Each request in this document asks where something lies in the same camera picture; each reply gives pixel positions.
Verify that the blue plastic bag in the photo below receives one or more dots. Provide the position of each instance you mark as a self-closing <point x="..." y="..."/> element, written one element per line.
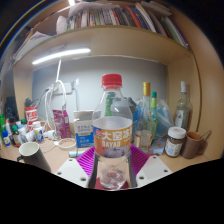
<point x="165" y="116"/>

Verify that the brown mug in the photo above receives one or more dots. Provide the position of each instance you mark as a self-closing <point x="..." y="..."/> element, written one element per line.
<point x="191" y="145"/>

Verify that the grey drink bottle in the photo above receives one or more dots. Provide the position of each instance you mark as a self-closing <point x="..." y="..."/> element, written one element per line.
<point x="133" y="105"/>

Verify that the wooden shelf unit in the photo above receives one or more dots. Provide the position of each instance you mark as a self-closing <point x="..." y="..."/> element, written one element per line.
<point x="100" y="40"/>

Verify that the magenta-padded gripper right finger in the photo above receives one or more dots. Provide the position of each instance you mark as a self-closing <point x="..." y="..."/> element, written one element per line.
<point x="141" y="161"/>

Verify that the black mug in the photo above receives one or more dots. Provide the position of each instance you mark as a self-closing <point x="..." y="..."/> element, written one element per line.
<point x="36" y="158"/>

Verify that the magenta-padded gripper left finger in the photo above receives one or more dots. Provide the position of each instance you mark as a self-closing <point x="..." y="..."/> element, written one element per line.
<point x="85" y="161"/>

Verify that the clear glass cup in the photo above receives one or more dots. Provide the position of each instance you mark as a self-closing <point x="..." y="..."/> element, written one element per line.
<point x="143" y="140"/>

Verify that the clear red-capped water bottle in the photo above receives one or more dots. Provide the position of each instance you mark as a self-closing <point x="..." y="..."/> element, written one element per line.
<point x="111" y="140"/>

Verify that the white pill bottle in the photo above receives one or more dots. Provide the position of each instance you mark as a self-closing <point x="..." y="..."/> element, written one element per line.
<point x="38" y="133"/>

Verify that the blue and white carton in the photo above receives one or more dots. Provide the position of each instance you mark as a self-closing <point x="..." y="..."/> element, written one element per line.
<point x="83" y="133"/>

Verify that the magenta drink carton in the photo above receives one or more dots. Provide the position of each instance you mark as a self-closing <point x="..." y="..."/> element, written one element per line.
<point x="61" y="123"/>

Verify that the green-capped glass bottle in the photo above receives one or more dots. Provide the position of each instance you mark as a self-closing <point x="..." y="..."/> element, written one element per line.
<point x="154" y="106"/>

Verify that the white wall power socket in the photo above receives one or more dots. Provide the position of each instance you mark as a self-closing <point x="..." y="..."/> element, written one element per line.
<point x="68" y="88"/>

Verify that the clear glass bottle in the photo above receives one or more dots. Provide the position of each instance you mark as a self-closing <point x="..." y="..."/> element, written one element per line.
<point x="183" y="113"/>

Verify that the yellow-capped glass bottle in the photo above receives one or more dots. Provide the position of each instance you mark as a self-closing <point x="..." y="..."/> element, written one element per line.
<point x="146" y="100"/>

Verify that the white-lidded brown jar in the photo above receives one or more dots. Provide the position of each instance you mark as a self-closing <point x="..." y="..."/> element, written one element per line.
<point x="175" y="143"/>

